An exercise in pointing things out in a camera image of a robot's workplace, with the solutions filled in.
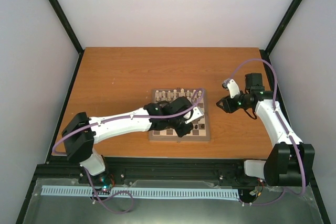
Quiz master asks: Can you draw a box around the wooden chess board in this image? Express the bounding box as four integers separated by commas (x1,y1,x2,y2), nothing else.
149,88,211,142

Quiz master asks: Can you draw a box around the left black frame post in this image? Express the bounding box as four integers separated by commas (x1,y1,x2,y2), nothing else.
33,0,85,54

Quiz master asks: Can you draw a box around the dark chess piece cluster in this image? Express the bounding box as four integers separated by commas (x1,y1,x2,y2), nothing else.
194,123,205,130

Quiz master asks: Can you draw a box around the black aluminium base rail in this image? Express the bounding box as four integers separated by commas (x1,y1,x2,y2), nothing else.
34,155,316,190

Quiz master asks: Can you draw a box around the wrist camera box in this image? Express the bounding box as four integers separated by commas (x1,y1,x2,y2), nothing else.
183,106,204,124
222,78,240,99

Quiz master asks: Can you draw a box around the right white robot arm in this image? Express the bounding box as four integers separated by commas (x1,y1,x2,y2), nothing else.
216,73,315,188

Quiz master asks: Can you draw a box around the white chess pieces row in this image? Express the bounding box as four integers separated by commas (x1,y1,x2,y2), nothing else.
152,88,205,103

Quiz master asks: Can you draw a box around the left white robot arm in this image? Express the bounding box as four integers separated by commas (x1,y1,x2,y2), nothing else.
61,97,194,184

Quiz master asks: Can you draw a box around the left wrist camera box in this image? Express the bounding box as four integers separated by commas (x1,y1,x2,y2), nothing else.
183,106,204,124

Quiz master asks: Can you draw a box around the right black frame post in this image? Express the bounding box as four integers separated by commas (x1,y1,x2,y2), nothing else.
265,0,320,53

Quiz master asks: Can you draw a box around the black frame post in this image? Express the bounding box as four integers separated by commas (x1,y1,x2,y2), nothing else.
33,0,85,54
265,0,320,53

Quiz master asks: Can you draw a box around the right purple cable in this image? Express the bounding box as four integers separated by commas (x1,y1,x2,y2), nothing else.
228,58,307,206

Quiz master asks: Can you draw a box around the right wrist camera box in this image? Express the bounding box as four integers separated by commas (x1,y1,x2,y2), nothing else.
222,78,240,99

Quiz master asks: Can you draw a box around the light blue cable duct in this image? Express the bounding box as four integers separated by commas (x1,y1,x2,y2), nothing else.
40,185,239,201

